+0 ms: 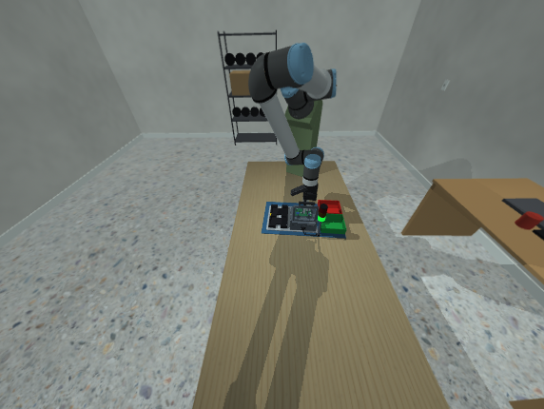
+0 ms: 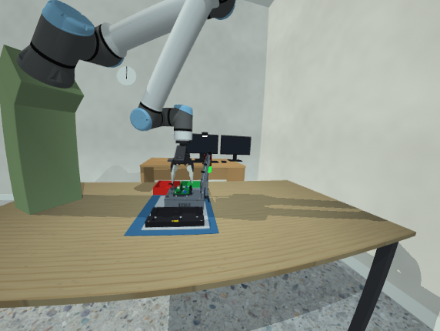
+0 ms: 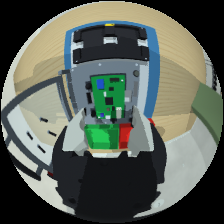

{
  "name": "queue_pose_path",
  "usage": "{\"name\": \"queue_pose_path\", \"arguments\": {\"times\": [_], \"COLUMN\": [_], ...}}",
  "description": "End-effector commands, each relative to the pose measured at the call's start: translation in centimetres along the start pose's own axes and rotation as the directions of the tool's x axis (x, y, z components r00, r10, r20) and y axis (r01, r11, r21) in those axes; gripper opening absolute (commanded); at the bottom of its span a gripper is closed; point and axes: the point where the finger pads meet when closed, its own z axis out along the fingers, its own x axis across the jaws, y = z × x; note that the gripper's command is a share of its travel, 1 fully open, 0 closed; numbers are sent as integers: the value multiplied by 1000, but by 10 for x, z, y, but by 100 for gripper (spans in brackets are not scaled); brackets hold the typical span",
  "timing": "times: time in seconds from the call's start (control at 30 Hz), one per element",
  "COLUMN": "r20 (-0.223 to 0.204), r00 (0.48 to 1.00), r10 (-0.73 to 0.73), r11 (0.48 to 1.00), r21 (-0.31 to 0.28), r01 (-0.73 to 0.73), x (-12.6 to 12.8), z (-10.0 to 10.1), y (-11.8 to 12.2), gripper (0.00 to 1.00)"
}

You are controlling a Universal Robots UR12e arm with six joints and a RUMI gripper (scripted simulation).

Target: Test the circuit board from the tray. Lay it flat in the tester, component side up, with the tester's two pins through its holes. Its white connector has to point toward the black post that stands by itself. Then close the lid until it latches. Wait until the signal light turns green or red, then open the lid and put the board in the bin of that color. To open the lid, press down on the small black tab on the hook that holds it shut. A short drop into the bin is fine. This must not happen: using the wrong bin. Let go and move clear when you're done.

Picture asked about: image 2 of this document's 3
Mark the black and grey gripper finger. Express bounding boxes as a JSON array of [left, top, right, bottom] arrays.
[[171, 158, 178, 184], [187, 158, 194, 184]]

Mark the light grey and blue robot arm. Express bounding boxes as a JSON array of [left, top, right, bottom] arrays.
[[16, 0, 236, 141]]

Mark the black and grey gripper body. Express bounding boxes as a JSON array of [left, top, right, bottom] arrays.
[[175, 141, 190, 166]]

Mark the green bin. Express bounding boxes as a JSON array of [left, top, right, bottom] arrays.
[[180, 181, 201, 188]]

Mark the red bin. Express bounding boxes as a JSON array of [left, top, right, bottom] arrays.
[[153, 181, 180, 195]]

